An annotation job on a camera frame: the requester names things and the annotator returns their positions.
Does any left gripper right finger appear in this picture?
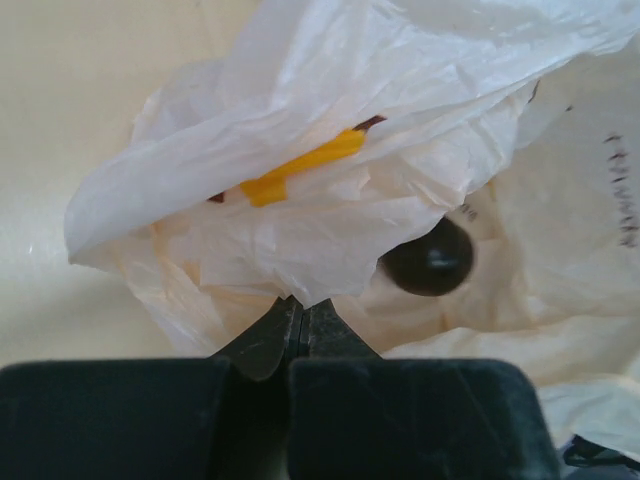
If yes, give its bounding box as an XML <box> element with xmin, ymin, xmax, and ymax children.
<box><xmin>288</xmin><ymin>301</ymin><xmax>560</xmax><ymax>479</ymax></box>

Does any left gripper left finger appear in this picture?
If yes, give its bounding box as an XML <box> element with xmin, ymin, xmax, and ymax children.
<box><xmin>1</xmin><ymin>298</ymin><xmax>300</xmax><ymax>479</ymax></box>

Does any white banana-print plastic bag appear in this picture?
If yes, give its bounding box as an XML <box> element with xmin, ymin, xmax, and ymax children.
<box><xmin>64</xmin><ymin>1</ymin><xmax>639</xmax><ymax>458</ymax></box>

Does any dark plum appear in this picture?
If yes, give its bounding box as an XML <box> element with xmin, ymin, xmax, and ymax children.
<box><xmin>379</xmin><ymin>218</ymin><xmax>475</xmax><ymax>297</ymax></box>

